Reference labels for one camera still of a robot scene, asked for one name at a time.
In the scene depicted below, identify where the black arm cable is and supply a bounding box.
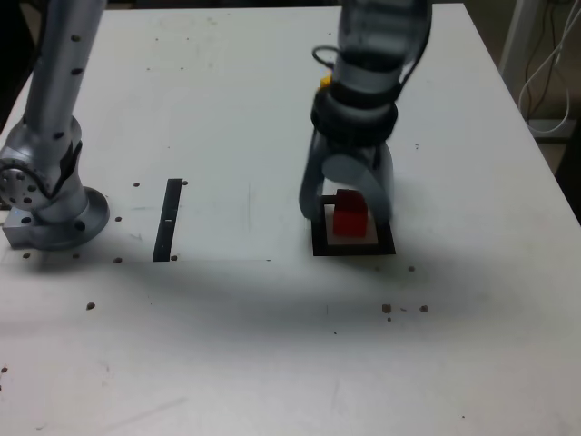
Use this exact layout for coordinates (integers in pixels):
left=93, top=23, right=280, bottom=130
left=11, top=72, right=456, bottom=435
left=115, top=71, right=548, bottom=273
left=311, top=44, right=340, bottom=72
left=398, top=25, right=433, bottom=90

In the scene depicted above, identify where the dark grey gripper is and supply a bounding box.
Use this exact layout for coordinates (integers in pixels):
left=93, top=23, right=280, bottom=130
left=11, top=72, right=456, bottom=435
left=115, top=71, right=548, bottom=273
left=298, top=134, right=396, bottom=224

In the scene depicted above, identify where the white flat box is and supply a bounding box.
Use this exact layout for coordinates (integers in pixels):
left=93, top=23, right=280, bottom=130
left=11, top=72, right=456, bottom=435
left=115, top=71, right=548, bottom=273
left=527, top=117, right=574, bottom=137

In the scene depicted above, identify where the black tape square outline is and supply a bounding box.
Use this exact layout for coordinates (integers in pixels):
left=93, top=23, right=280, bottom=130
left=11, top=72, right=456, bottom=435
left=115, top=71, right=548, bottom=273
left=310, top=193, right=397, bottom=258

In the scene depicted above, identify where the black tape strip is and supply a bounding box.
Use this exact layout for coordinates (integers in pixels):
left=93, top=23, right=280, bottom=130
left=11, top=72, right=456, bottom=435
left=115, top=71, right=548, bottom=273
left=152, top=178, right=183, bottom=263

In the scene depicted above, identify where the red cube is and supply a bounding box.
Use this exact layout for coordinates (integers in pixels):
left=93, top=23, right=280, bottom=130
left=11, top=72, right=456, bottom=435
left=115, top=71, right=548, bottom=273
left=332, top=189, right=369, bottom=240

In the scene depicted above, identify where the white cable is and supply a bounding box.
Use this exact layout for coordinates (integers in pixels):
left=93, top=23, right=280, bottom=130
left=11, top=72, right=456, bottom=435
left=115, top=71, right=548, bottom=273
left=518, top=0, right=580, bottom=134

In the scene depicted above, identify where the white metal post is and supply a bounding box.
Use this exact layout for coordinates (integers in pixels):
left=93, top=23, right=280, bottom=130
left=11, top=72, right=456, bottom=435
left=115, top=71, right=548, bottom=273
left=497, top=0, right=550, bottom=92

